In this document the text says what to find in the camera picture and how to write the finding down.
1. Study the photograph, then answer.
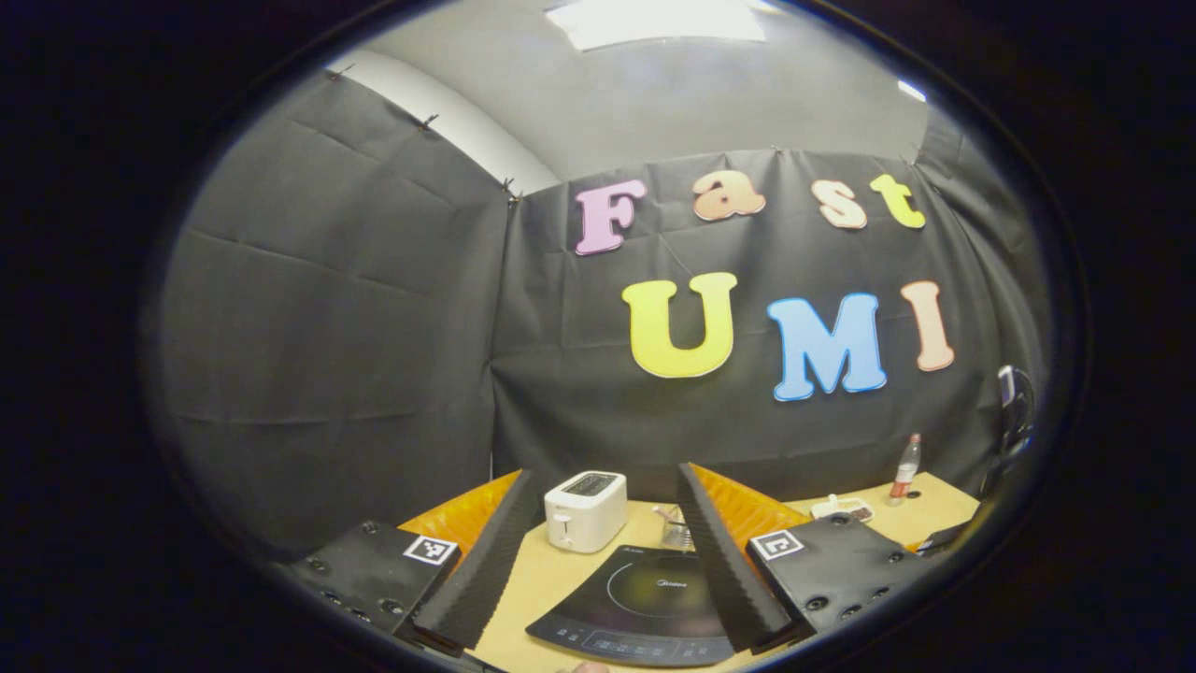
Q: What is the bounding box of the small wire basket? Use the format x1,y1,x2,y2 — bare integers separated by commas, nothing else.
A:
654,505,694,551

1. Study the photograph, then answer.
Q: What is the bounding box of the white divided dish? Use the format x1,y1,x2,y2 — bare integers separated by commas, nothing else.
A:
809,494,876,523

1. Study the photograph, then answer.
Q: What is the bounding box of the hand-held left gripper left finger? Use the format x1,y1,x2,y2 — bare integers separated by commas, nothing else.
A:
280,467,543,653

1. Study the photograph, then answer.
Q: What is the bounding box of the clear plastic water bottle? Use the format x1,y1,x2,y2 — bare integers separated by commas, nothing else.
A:
888,433,923,508

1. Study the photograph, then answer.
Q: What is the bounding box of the ceiling light panel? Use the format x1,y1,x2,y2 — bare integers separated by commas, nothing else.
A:
547,0,767,52

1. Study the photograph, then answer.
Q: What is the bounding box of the black induction cooktop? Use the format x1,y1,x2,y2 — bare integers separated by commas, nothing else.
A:
525,545,739,668

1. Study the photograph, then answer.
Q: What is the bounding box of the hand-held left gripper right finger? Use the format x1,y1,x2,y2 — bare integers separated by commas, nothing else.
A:
677,462,935,653

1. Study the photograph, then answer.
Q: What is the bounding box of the white toaster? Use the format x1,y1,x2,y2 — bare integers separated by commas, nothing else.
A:
544,470,629,554

